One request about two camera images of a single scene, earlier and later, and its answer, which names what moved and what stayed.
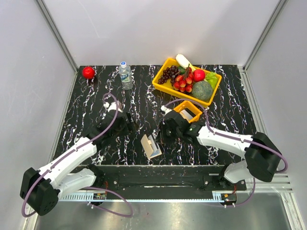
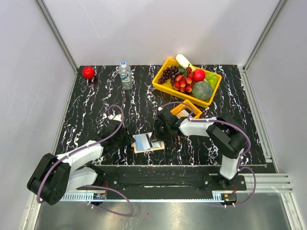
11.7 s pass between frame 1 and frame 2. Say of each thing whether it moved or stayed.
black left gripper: moved
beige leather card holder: moved
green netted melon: stayed
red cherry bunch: stayed
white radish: stayed
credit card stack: stayed
